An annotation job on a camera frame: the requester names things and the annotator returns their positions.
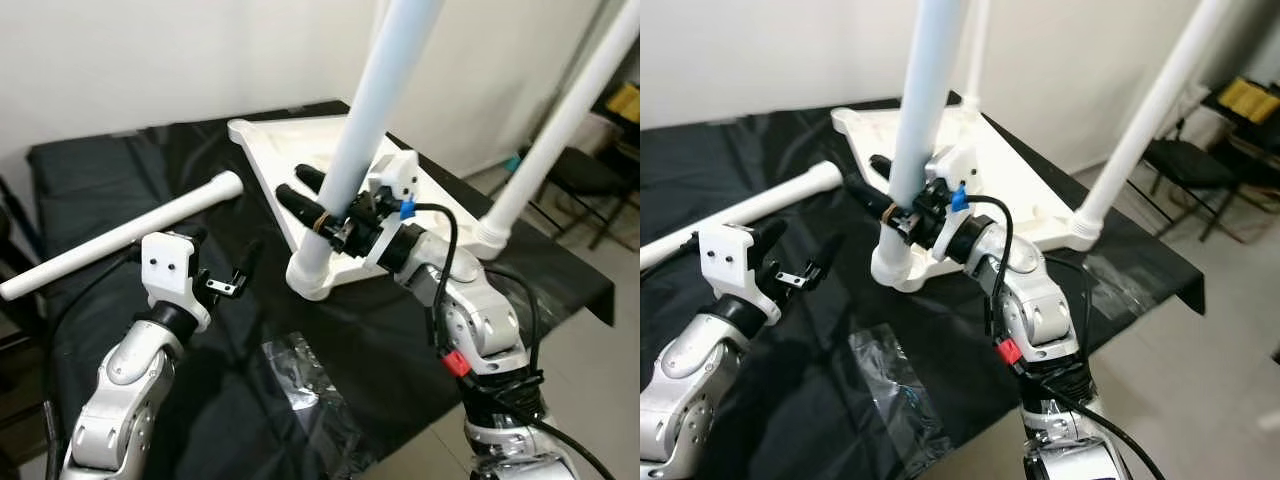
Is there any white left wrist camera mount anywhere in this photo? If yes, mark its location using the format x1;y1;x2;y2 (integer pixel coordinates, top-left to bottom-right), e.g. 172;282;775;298
697;222;784;326
140;230;213;333

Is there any white plastic table top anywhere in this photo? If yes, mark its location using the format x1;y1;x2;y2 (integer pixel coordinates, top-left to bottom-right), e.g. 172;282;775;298
228;112;501;301
830;100;1106;293

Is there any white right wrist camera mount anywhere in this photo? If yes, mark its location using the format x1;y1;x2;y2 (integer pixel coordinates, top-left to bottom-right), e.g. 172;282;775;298
925;140;986;251
362;150;421;271

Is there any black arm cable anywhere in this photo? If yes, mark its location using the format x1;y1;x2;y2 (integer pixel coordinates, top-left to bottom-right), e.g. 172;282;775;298
640;232;701;271
40;250;141;480
410;203;616;480
965;193;1166;480

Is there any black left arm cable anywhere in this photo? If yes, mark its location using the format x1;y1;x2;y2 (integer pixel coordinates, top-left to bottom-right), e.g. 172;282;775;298
640;232;701;271
40;250;141;480

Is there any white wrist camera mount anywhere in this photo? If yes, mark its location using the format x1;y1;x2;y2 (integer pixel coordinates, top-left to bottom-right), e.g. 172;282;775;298
697;222;784;326
925;140;986;251
140;230;213;333
362;150;421;271

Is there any clear tape cross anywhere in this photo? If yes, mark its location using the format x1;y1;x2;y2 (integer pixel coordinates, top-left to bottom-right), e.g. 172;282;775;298
1080;250;1171;321

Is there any yellow box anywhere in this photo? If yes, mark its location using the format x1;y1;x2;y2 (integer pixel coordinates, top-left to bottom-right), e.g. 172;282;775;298
1220;75;1280;121
605;82;641;123

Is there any black table cloth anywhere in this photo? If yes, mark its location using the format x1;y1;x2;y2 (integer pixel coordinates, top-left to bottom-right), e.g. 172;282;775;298
640;95;1206;480
25;100;616;480

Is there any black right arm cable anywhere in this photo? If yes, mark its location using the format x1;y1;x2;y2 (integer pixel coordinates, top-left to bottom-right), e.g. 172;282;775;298
965;193;1166;480
410;203;616;480

